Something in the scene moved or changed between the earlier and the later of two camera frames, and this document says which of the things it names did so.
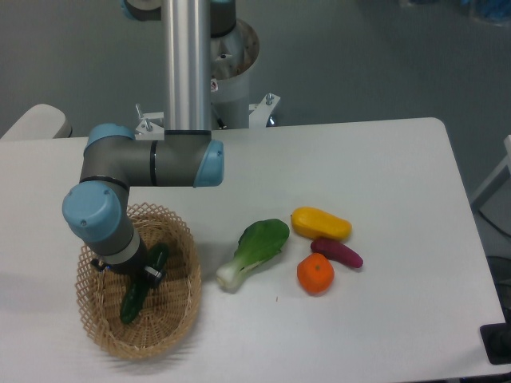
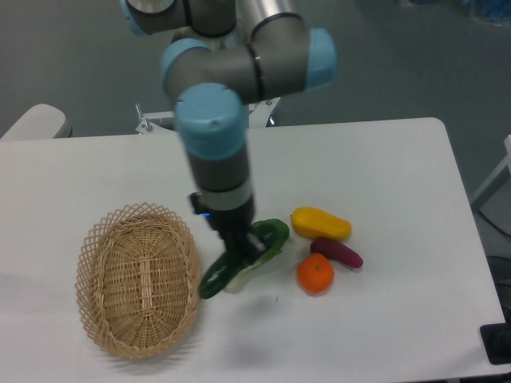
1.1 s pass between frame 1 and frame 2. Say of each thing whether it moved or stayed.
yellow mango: stayed
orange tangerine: stayed
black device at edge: stayed
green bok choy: stayed
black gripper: moved
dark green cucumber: moved
